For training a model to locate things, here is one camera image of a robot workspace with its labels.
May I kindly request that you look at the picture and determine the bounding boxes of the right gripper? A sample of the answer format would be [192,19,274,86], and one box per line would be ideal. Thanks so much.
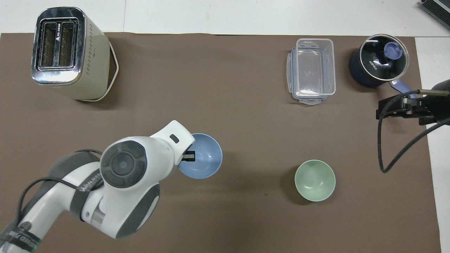
[376,94,450,126]

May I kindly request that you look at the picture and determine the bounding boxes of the green bowl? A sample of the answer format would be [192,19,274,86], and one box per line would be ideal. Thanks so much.
[294,160,336,202]

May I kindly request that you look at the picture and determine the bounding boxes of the blue bowl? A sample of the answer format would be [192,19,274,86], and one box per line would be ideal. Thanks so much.
[177,133,223,180]

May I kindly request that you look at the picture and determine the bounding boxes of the glass pot lid blue knob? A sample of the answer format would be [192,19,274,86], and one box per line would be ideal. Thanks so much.
[359,34,410,81]

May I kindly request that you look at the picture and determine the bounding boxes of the clear plastic food container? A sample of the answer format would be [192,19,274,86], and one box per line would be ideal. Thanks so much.
[296,38,336,96]

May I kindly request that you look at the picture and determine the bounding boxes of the clear container lid blue seal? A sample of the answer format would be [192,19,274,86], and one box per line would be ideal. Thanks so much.
[286,47,328,105]

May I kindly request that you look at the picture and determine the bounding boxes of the cream toaster with chrome top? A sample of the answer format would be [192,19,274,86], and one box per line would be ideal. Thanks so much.
[31,6,120,103]

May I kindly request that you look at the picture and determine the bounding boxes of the black cable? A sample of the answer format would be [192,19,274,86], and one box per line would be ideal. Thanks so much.
[13,149,104,229]
[377,89,450,174]

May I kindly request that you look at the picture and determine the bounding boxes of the dark blue pot with handle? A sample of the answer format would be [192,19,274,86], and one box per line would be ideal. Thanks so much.
[348,34,419,99]

